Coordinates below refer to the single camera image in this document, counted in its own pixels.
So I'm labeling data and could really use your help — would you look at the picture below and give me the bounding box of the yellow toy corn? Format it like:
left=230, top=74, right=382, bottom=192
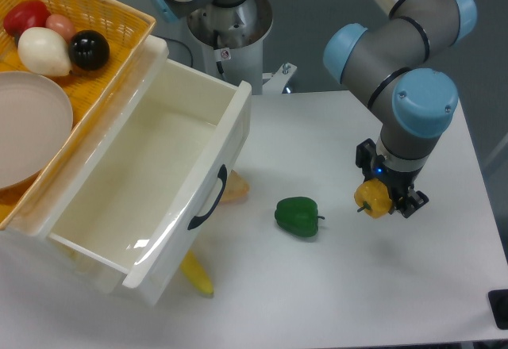
left=179, top=250, right=214, bottom=297

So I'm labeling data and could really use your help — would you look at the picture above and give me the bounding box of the toy bread slice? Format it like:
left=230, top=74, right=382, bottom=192
left=220, top=170, right=250, bottom=203

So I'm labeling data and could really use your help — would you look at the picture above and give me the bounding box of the beige plastic plate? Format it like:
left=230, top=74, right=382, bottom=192
left=1, top=71, right=73, bottom=190

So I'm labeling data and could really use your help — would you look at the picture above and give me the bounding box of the black device at table edge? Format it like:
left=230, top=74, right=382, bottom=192
left=487, top=289, right=508, bottom=330

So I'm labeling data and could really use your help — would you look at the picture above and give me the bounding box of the white open top drawer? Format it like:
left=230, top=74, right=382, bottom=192
left=49, top=60, right=252, bottom=293

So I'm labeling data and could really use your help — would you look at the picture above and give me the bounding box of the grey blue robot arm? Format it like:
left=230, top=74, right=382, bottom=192
left=152, top=0, right=477, bottom=218

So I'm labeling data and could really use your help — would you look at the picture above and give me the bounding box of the pink toy egg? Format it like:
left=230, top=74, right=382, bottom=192
left=45, top=14, right=76, bottom=42

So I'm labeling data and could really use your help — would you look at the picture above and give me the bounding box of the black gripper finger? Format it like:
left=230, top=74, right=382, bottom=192
left=355, top=139, right=377, bottom=177
left=395, top=188, right=429, bottom=218

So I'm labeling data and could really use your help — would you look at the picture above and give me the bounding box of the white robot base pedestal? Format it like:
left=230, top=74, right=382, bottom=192
left=187, top=0, right=297, bottom=95

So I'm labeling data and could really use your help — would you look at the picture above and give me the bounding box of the yellow wicker basket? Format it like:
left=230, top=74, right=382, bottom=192
left=1, top=0, right=155, bottom=227

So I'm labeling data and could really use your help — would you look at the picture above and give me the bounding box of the green toy pepper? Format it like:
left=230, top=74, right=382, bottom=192
left=274, top=196, right=323, bottom=238

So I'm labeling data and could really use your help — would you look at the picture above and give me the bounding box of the yellow toy pepper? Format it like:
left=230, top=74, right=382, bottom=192
left=354, top=178, right=393, bottom=219

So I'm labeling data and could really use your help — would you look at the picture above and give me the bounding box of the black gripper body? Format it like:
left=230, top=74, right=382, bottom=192
left=364, top=152, right=421, bottom=206

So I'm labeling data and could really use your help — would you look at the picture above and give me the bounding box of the white toy onion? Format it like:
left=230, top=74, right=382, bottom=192
left=17, top=27, right=72, bottom=77

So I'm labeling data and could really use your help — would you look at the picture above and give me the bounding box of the red toy pepper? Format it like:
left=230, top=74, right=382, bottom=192
left=3, top=0, right=51, bottom=37

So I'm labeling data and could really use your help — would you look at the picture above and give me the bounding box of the black toy ball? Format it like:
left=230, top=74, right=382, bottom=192
left=68, top=29, right=110, bottom=71

